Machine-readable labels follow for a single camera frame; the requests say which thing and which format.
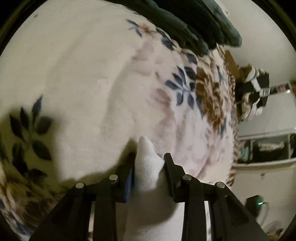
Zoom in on floral bed blanket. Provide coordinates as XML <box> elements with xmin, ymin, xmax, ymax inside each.
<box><xmin>1</xmin><ymin>1</ymin><xmax>238</xmax><ymax>240</ymax></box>

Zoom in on black and white clothes heap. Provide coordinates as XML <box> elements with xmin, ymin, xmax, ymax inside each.
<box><xmin>235</xmin><ymin>65</ymin><xmax>270</xmax><ymax>122</ymax></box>

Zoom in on white pants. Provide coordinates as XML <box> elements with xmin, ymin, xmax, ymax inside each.
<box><xmin>123</xmin><ymin>136</ymin><xmax>184</xmax><ymax>241</ymax></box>

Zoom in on black power strip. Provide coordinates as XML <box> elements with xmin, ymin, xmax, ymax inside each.
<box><xmin>245</xmin><ymin>195</ymin><xmax>265</xmax><ymax>217</ymax></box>

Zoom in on white shelf cabinet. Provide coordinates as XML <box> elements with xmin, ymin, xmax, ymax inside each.
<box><xmin>237</xmin><ymin>80</ymin><xmax>295</xmax><ymax>167</ymax></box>

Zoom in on brown cardboard box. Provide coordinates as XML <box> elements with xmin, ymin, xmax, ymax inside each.
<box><xmin>224</xmin><ymin>50</ymin><xmax>241</xmax><ymax>80</ymax></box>

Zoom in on dark green clothing pile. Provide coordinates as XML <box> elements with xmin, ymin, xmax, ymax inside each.
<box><xmin>112</xmin><ymin>0</ymin><xmax>242</xmax><ymax>57</ymax></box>

